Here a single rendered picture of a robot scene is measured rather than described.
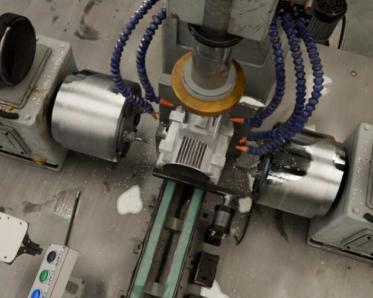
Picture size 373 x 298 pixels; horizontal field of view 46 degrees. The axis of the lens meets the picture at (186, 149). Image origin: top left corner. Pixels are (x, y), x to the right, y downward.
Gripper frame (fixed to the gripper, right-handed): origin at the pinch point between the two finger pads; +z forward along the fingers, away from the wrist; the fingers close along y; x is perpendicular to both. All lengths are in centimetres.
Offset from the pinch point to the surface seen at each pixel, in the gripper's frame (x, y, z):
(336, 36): -21, 151, 104
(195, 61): -41, 45, -8
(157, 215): -8.0, 21.9, 31.3
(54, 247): 0.9, 2.4, 6.5
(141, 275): -8.7, 3.4, 31.8
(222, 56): -49, 44, -9
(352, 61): -44, 107, 74
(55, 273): -3.5, -3.7, 6.7
